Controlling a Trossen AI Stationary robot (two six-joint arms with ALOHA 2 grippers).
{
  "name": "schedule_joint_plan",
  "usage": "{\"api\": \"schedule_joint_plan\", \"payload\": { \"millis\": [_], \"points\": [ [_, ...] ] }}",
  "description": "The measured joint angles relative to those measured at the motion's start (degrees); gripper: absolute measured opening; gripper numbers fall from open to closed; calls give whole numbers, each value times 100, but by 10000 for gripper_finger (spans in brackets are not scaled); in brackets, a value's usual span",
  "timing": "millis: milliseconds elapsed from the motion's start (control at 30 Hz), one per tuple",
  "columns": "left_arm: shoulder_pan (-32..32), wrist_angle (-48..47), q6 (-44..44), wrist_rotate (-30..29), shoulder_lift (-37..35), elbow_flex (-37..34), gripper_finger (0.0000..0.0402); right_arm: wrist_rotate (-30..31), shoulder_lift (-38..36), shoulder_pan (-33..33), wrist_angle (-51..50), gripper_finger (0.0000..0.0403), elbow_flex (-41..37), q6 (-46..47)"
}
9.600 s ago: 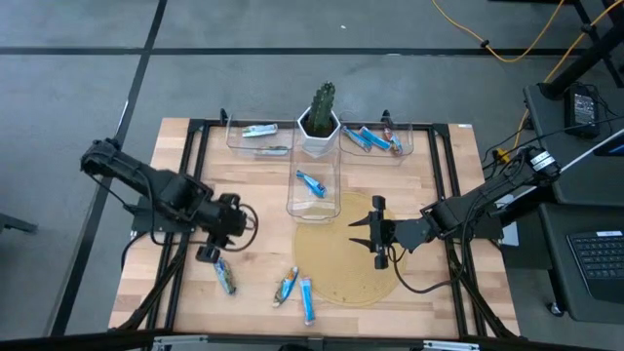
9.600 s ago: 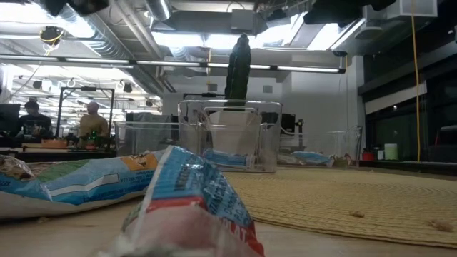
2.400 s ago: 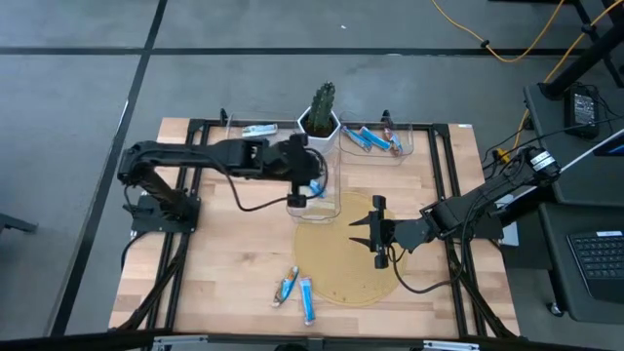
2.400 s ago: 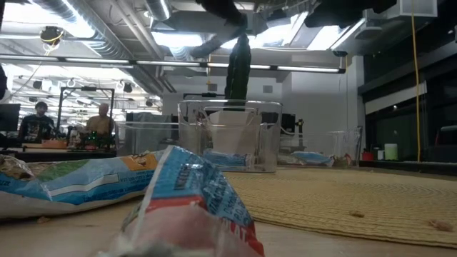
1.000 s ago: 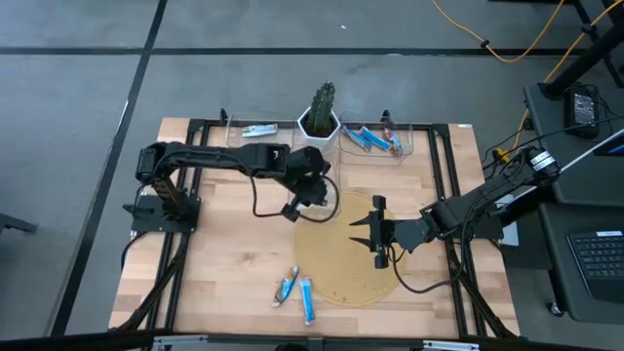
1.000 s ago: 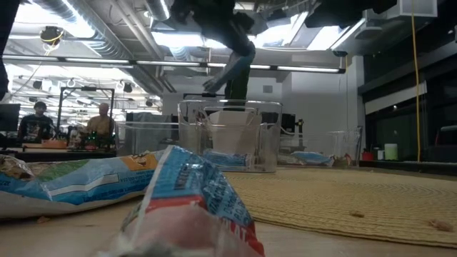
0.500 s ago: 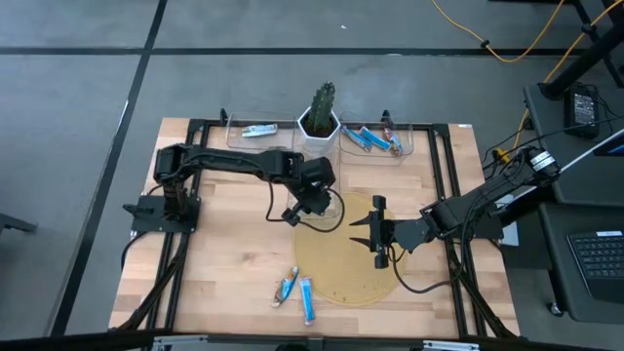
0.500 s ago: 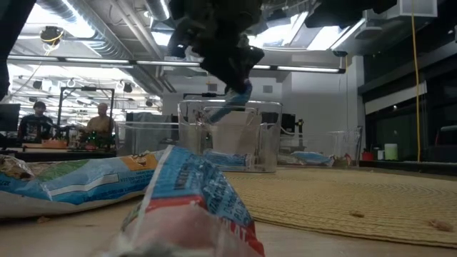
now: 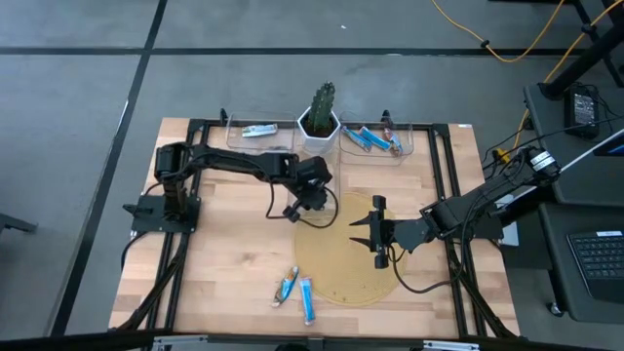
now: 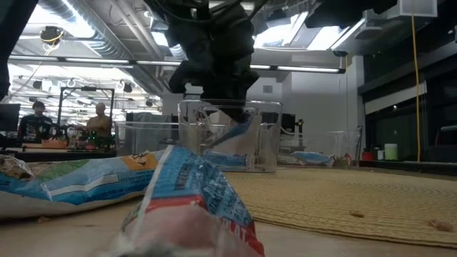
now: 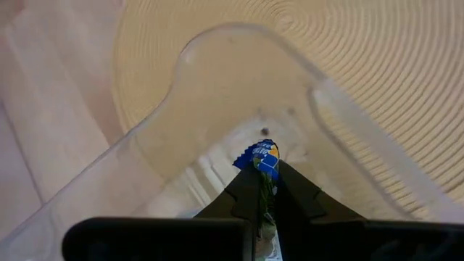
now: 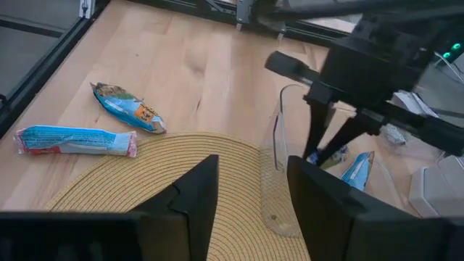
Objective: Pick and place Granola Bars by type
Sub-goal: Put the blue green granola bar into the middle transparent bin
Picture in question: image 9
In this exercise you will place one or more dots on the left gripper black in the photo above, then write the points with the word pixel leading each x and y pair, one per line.
pixel 312 190

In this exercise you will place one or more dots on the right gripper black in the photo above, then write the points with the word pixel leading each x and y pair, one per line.
pixel 380 234

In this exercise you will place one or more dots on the blue white granola bar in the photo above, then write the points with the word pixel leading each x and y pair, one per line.
pixel 355 138

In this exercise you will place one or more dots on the green brown-print granola bar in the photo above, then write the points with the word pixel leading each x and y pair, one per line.
pixel 260 130

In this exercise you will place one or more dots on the light blue red-ended granola bar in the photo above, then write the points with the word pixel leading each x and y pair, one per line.
pixel 307 301

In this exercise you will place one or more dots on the green red-logo granola bar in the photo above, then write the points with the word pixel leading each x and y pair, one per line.
pixel 394 144

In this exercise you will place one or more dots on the blue orange-marked granola bar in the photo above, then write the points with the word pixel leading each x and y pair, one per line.
pixel 287 285

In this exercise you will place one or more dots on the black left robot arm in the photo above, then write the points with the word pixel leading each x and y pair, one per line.
pixel 234 161

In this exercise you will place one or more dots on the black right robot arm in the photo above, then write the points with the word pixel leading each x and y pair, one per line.
pixel 453 214

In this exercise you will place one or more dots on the round yellow woven placemat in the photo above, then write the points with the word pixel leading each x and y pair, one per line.
pixel 331 263

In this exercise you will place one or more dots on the green cactus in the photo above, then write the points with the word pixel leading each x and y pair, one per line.
pixel 322 109

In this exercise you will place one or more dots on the dark grey desk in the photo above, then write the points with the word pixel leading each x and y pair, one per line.
pixel 560 273

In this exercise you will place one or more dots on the dark grey side table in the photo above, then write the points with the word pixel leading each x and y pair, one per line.
pixel 585 180

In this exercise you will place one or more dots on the white slender rod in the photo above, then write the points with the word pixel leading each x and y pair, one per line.
pixel 585 155

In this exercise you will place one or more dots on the black keyboard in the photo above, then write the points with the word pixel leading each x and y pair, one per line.
pixel 599 263

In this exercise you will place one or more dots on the black power adapter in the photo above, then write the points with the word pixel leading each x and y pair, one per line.
pixel 582 109

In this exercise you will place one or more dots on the black tripod stand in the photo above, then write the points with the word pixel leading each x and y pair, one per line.
pixel 585 58

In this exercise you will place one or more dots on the grey chair base leg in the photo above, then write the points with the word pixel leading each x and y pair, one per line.
pixel 14 223

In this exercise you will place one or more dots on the silver aluminium rail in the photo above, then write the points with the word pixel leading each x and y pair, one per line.
pixel 180 339
pixel 451 345

